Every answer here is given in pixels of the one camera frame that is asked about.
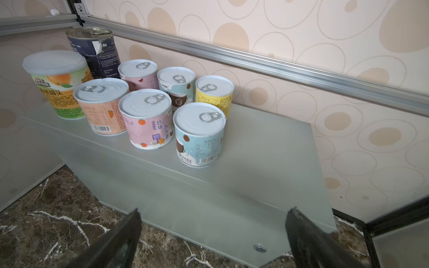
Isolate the light blue label can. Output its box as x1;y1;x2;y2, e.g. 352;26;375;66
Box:
157;67;196;112

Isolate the teal bear label can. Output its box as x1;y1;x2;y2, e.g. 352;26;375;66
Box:
173;102;227;168

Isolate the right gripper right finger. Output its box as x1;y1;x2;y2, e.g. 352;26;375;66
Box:
285;208;364;268

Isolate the grey metal cabinet box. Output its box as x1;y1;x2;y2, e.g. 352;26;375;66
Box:
23;104;336;268

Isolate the back horizontal aluminium rail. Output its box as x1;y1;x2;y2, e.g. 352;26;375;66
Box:
82;16;429;117

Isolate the round cabinet door lock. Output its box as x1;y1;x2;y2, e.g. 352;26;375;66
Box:
253;245;267;253

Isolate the dark blue tin can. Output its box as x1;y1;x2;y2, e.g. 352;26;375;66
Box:
66;27;121;79

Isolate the black corner post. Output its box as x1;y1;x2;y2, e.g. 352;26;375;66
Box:
332;196;429;268
66;0;88;27

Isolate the left side aluminium rail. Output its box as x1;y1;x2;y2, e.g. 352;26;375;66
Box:
1;14;80;36

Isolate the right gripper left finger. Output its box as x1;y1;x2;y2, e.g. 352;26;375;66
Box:
67;209;142;268

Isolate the right black corner post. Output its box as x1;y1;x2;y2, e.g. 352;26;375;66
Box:
332;196;429;268

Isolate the orange peach label can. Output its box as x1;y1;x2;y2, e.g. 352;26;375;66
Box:
73;78;129;136

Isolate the pink label can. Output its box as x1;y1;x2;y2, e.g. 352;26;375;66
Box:
118;89;174;150

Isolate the green orange plastic-lid can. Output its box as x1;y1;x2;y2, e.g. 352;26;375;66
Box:
22;50;93;120

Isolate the pink white small can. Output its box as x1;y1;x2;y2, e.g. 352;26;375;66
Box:
118;59;159;92

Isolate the yellow label can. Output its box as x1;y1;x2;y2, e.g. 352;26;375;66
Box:
195;75;235;119

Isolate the left black corner post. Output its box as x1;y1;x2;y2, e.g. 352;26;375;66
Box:
66;0;88;27

